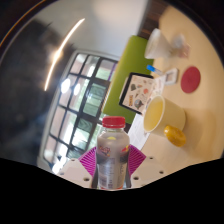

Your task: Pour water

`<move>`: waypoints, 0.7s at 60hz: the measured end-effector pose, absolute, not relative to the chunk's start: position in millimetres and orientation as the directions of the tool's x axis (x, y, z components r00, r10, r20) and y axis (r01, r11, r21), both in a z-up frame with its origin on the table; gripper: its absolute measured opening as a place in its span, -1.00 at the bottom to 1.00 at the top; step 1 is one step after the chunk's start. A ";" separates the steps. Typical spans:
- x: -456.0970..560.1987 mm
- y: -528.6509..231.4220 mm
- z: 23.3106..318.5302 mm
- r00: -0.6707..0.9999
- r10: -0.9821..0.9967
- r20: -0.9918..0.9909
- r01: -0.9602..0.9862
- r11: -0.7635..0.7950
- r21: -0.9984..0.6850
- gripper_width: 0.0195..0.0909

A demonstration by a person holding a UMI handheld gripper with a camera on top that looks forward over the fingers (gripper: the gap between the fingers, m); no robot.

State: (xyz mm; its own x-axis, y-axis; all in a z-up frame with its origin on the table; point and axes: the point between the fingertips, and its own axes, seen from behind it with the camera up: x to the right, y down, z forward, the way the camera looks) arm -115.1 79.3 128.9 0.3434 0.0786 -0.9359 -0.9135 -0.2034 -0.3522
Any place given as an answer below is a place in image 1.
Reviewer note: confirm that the sticker-covered laptop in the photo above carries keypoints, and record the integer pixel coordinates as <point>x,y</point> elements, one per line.
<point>138,93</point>

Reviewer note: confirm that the white paper sheets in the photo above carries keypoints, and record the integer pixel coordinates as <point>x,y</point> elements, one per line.
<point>138,131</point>

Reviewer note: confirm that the clear red-capped drink bottle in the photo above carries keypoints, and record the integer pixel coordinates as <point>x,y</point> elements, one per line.
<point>112,156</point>

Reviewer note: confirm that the curved ceiling light strip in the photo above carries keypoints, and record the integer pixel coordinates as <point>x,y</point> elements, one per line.
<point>61,50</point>

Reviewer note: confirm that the flat round red coaster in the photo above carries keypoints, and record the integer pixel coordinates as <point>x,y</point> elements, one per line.
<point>190,79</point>

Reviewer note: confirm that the yellow mug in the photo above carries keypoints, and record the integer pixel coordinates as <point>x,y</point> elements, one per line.
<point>171,116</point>

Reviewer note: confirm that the white bowl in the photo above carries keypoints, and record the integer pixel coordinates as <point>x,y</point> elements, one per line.
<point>157,45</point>

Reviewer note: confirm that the pendant ceiling lamps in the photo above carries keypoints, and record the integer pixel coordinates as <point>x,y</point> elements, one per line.
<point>65,86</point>

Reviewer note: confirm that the clear plastic packet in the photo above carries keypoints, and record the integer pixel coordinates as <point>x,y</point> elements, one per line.
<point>181,46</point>

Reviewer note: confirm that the blue-capped marker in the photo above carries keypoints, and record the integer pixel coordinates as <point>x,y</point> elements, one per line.
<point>154,69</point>

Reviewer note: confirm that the black-framed window wall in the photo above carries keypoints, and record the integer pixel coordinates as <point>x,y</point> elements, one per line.
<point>80,106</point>

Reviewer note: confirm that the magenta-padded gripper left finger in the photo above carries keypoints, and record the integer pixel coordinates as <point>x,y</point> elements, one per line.
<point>74,170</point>

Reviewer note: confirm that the green booth bench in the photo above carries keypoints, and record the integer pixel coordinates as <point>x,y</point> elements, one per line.
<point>128,63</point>

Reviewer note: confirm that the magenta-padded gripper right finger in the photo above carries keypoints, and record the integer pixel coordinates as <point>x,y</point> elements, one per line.
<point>146,170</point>

